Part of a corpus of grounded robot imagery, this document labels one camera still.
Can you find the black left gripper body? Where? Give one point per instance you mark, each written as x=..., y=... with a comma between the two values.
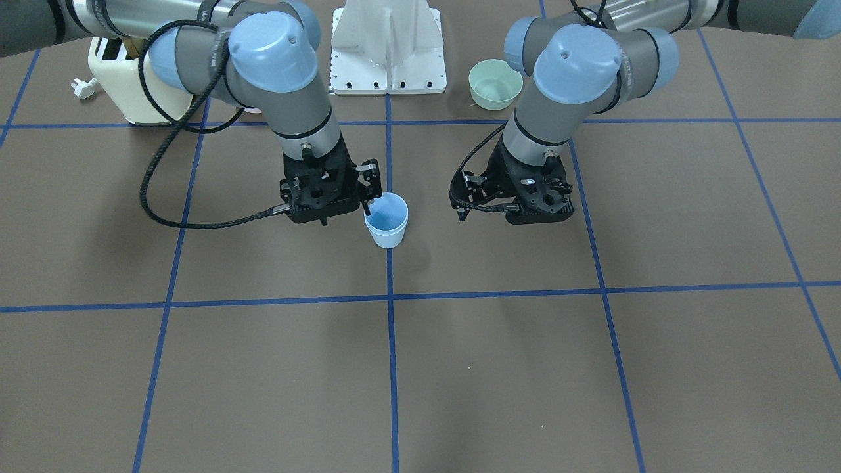
x=497, y=176

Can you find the white toaster power plug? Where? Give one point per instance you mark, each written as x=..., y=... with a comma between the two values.
x=83, y=90

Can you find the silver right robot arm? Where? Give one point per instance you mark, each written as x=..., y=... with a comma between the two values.
x=246, y=53

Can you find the green plastic bowl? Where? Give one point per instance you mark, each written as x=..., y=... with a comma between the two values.
x=494, y=84

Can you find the toasted bread slice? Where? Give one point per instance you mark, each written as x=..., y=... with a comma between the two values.
x=134, y=46

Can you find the cream two-slot toaster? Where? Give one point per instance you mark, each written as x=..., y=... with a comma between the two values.
x=119, y=78

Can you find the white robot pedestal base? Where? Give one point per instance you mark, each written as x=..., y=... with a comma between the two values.
x=387, y=47

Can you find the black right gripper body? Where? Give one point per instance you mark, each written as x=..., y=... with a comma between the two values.
x=371, y=179

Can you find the light blue cup robot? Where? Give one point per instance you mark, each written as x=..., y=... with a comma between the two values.
x=387, y=239
x=389, y=211

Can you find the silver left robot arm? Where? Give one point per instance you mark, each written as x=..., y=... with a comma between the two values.
x=588, y=62

